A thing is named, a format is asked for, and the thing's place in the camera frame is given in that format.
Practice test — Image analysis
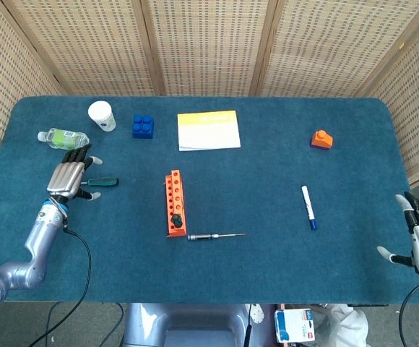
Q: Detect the orange purple toy block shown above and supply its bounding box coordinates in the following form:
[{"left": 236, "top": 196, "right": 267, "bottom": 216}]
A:
[{"left": 310, "top": 129, "right": 334, "bottom": 150}]

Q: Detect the black metal screwdriver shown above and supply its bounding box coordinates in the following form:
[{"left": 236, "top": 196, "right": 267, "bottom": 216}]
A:
[{"left": 187, "top": 233, "right": 246, "bottom": 242}]

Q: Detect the black torso cable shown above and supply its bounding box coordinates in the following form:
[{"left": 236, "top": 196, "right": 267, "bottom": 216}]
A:
[{"left": 243, "top": 303, "right": 253, "bottom": 347}]

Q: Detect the blue toy brick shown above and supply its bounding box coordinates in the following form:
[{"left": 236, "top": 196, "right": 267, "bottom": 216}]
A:
[{"left": 131, "top": 114, "right": 155, "bottom": 140}]

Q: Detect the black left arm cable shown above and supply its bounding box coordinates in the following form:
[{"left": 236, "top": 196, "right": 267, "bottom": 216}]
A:
[{"left": 27, "top": 226, "right": 92, "bottom": 347}]

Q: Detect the teal handle screwdriver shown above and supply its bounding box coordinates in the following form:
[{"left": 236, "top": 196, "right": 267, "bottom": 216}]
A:
[{"left": 80, "top": 176, "right": 120, "bottom": 188}]

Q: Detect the white cloth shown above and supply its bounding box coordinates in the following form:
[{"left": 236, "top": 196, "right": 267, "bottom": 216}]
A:
[{"left": 312, "top": 303, "right": 371, "bottom": 347}]

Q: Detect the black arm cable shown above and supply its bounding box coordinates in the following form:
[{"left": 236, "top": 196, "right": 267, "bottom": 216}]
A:
[
  {"left": 27, "top": 226, "right": 92, "bottom": 347},
  {"left": 398, "top": 280, "right": 419, "bottom": 347}
]

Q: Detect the blue white box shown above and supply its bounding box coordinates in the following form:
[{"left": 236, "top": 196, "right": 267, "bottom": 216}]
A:
[{"left": 273, "top": 307, "right": 317, "bottom": 343}]

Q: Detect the yellow white notepad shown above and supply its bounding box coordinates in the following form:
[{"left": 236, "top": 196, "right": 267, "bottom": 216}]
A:
[{"left": 176, "top": 110, "right": 242, "bottom": 152}]

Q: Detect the white paper cup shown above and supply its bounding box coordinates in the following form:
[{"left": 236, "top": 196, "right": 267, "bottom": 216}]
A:
[{"left": 87, "top": 100, "right": 117, "bottom": 132}]

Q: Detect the woven folding screen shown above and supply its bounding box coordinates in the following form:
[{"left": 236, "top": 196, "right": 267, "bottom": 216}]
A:
[{"left": 0, "top": 0, "right": 419, "bottom": 189}]

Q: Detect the white marker blue cap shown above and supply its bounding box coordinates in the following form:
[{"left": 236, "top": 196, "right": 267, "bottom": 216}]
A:
[{"left": 301, "top": 185, "right": 319, "bottom": 231}]

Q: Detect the clear bottle green label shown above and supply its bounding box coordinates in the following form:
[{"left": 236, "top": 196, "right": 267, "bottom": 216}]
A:
[{"left": 37, "top": 127, "right": 90, "bottom": 152}]

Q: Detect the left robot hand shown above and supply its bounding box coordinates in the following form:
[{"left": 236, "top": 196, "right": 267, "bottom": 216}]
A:
[{"left": 46, "top": 143, "right": 104, "bottom": 202}]

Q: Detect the white perforated plate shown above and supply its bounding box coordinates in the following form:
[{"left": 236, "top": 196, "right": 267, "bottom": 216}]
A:
[{"left": 251, "top": 302, "right": 264, "bottom": 325}]

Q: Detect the orange tool rack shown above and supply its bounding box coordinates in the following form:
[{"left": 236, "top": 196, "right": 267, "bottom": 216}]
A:
[{"left": 165, "top": 169, "right": 188, "bottom": 239}]

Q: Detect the black floor cable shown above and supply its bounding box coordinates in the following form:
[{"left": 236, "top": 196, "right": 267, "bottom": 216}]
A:
[
  {"left": 45, "top": 301, "right": 64, "bottom": 347},
  {"left": 96, "top": 302, "right": 125, "bottom": 347}
]

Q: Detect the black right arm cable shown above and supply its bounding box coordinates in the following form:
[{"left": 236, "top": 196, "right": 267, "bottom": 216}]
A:
[{"left": 398, "top": 280, "right": 419, "bottom": 347}]

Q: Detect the grey robot torso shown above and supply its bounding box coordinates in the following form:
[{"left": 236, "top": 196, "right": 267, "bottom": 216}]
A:
[{"left": 122, "top": 302, "right": 279, "bottom": 347}]

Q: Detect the blue table cloth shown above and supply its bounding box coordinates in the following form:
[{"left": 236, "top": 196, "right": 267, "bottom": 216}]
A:
[{"left": 0, "top": 95, "right": 419, "bottom": 304}]

